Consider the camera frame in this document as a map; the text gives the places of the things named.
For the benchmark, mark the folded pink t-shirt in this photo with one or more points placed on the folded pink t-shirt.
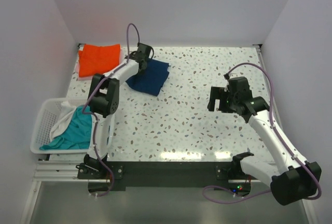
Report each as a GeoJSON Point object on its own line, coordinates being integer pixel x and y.
{"type": "Point", "coordinates": [77, 68]}

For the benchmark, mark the teal t-shirt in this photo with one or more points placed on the teal t-shirt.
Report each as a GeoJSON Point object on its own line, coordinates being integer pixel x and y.
{"type": "Point", "coordinates": [82, 136]}

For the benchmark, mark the folded orange t-shirt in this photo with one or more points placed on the folded orange t-shirt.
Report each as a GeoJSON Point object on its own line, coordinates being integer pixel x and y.
{"type": "Point", "coordinates": [98, 59]}

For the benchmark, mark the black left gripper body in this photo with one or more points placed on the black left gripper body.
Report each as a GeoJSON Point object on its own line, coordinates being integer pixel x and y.
{"type": "Point", "coordinates": [142, 63]}

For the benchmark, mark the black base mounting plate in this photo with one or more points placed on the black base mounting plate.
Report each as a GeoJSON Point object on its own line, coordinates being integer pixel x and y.
{"type": "Point", "coordinates": [186, 174]}

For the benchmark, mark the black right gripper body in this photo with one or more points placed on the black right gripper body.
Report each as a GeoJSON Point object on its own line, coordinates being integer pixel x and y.
{"type": "Point", "coordinates": [221, 99]}

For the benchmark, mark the dark blue printed t-shirt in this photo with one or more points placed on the dark blue printed t-shirt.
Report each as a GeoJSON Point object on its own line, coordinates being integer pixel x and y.
{"type": "Point", "coordinates": [152, 80]}

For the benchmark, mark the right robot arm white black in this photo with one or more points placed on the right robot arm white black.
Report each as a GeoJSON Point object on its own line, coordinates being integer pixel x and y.
{"type": "Point", "coordinates": [293, 177]}

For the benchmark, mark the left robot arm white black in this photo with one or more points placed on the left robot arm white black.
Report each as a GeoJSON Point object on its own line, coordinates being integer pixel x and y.
{"type": "Point", "coordinates": [101, 105]}

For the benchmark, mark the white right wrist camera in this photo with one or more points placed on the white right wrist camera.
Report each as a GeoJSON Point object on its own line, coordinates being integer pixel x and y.
{"type": "Point", "coordinates": [227, 76]}

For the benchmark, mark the white plastic laundry basket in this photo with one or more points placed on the white plastic laundry basket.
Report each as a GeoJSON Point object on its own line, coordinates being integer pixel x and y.
{"type": "Point", "coordinates": [49, 114]}

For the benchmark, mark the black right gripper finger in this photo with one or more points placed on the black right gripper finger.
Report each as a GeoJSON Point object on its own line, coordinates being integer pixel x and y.
{"type": "Point", "coordinates": [218, 93]}
{"type": "Point", "coordinates": [215, 105]}

